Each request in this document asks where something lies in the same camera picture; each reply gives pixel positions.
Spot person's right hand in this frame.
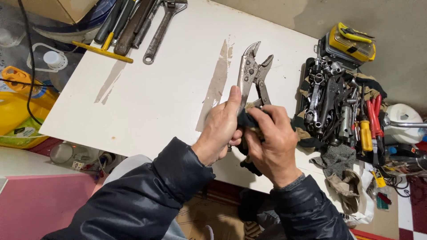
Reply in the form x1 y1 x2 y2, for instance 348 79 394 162
240 105 303 189

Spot person's left hand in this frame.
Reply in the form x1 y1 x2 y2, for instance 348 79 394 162
191 85 243 167

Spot dark cleaning rag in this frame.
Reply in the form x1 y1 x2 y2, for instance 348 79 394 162
236 106 299 177

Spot steel locking pliers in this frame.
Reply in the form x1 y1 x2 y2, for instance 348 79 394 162
228 41 274 152

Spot heap of sockets and wrenches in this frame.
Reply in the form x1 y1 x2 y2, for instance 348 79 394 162
298 56 387 149

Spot grey knit glove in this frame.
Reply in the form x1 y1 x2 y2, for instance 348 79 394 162
309 144 357 180

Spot beige cloth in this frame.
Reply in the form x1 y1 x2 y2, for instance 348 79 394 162
326 168 362 214

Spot yellow organizer case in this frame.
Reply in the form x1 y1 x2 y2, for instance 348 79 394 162
317 22 376 70

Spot steel adjustable wrench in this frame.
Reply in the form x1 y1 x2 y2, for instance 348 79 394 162
143 0 188 65

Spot grey metal bar tool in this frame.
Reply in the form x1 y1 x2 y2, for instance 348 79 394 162
132 0 164 49

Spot clear glass jar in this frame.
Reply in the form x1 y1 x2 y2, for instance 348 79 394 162
50 143 91 164

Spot clear plastic bottle white cap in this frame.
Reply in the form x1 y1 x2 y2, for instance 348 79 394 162
27 43 84 92

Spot cardboard box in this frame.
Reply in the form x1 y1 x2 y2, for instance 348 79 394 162
3 0 101 24

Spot pink board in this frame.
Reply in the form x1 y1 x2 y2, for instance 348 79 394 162
0 173 98 240

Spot green packet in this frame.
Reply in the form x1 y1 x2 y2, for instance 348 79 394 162
0 117 47 144

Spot yellow plastic jug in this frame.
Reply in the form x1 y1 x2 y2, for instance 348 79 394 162
0 66 60 149

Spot yellow-handled screwdriver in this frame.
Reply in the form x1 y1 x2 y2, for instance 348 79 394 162
359 85 373 152

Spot red-handled pliers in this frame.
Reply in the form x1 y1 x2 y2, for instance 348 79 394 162
366 94 385 157

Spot rusty brown-handled tool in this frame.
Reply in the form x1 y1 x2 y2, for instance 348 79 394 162
113 0 157 56

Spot yellow T-handle tool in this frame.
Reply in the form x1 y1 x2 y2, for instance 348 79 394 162
72 32 134 64

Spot black-handled tool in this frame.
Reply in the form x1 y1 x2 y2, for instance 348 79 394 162
94 0 125 44

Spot black cable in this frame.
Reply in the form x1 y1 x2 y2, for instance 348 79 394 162
0 0 55 126

